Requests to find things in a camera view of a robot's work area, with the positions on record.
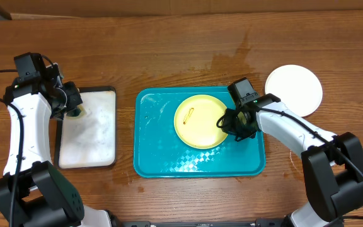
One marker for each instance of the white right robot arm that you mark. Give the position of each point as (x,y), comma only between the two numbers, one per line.
(332,165)

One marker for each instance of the yellow plate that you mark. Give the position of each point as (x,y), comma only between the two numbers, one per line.
(195,121)

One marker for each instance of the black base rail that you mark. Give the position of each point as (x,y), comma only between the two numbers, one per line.
(260,222)

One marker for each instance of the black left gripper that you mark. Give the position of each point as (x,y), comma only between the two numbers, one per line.
(76,98)

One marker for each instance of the teal plastic tray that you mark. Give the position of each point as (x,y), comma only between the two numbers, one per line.
(160,153)

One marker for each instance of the white plate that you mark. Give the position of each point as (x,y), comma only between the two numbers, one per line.
(296,86)

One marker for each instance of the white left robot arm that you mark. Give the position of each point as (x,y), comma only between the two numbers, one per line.
(32,191)

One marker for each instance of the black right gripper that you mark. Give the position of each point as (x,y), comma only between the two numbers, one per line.
(229,127)

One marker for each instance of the green yellow sponge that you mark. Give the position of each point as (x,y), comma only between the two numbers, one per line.
(76,113)

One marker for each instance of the black tray with soapy water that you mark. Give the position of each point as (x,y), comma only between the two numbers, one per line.
(89,140)

